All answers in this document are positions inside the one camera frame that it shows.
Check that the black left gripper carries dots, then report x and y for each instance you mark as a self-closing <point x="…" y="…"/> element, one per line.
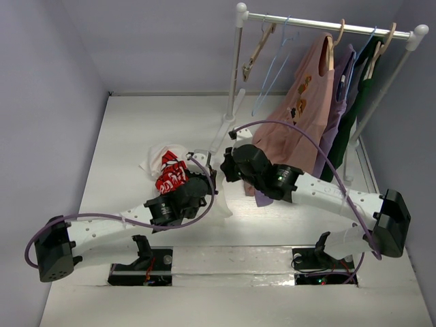
<point x="204" y="176"/>

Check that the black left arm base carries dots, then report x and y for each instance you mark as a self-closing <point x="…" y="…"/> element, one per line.
<point x="152" y="267"/>

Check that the dark green t-shirt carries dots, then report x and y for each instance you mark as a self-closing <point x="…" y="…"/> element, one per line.
<point x="354" y="109"/>

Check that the pink t-shirt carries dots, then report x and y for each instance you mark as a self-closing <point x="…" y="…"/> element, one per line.
<point x="307" y="106"/>

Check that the wooden hanger under green shirt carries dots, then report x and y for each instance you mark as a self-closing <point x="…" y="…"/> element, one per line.
<point x="380" y="50"/>

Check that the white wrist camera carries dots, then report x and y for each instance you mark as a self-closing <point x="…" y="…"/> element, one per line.
<point x="203" y="157"/>
<point x="240" y="137"/>

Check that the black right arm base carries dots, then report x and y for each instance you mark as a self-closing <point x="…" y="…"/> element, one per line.
<point x="312" y="266"/>

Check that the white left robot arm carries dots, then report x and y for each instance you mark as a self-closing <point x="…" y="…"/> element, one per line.
<point x="61" y="245"/>

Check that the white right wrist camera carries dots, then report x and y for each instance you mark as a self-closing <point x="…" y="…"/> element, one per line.
<point x="240" y="137"/>

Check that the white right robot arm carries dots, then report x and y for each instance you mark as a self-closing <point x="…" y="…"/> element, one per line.
<point x="382" y="220"/>

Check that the white clothes rack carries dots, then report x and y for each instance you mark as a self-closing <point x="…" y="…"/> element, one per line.
<point x="413" y="39"/>

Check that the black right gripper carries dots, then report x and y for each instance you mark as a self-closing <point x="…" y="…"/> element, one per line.
<point x="228" y="163"/>

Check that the light blue wire hanger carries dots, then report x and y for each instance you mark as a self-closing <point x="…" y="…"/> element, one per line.
<point x="269" y="82"/>

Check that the lilac t-shirt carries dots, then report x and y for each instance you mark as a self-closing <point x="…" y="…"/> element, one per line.
<point x="300" y="132"/>

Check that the wooden clip hanger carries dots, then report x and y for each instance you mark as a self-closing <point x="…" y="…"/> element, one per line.
<point x="247" y="67"/>

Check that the wooden hanger under pink shirt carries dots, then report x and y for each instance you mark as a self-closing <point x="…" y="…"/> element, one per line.
<point x="329" y="58"/>

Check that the white red printed t-shirt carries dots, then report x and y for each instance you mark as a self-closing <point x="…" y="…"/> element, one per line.
<point x="166" y="166"/>

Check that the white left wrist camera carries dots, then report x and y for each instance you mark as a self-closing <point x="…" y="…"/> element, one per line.
<point x="203" y="157"/>

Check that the blue hanger under lilac shirt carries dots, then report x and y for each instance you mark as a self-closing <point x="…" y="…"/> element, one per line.
<point x="361" y="47"/>

